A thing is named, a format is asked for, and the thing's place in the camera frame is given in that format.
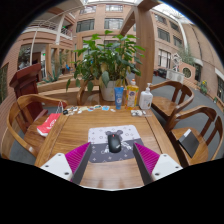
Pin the clear bag with white items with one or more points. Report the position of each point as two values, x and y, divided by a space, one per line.
140 113

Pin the black computer mouse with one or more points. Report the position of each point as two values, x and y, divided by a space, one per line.
114 144

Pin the black flat box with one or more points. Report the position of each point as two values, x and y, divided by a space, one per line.
189 143

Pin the wooden armchair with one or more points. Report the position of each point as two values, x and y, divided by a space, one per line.
203 150
165 105
31 133
85 98

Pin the grey bear-print mouse pad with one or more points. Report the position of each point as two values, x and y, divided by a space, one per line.
100 136

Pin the wooden pillar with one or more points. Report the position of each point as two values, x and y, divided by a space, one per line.
145 40

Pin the long wooden planter box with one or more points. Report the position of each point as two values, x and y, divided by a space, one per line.
56 86

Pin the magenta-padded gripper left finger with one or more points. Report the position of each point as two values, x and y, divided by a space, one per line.
77 159

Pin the white pump bottle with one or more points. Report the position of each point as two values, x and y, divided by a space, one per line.
145 100

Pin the large green potted plant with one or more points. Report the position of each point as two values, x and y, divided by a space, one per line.
110 60

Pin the blue squeeze tube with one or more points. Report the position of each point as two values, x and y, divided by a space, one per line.
118 98

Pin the dark red wooden lectern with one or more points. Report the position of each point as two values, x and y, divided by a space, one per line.
25 83

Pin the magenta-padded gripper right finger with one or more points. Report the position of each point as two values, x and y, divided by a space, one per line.
147 159

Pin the yellow detergent bottle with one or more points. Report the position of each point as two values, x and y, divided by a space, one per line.
132 96

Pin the row of small stickers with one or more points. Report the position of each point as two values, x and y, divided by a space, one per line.
88 108

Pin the yellow flowering potted plant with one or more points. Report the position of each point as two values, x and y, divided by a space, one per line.
203 87

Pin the red paper bag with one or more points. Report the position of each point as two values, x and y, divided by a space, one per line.
49 124

